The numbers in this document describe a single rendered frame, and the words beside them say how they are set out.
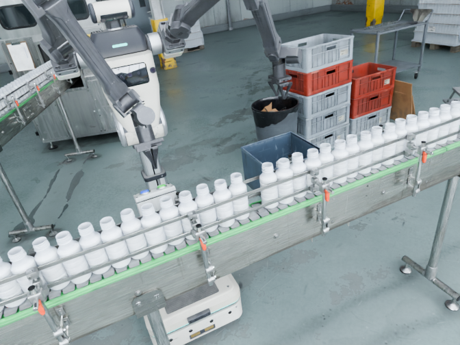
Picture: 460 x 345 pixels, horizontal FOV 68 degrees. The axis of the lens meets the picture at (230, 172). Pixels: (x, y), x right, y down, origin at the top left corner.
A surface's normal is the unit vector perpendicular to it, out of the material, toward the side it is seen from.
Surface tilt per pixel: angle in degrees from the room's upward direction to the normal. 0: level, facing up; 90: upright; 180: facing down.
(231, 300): 90
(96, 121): 91
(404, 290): 0
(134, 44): 90
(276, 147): 90
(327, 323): 0
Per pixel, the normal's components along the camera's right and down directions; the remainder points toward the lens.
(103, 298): 0.41, 0.41
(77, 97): 0.11, 0.48
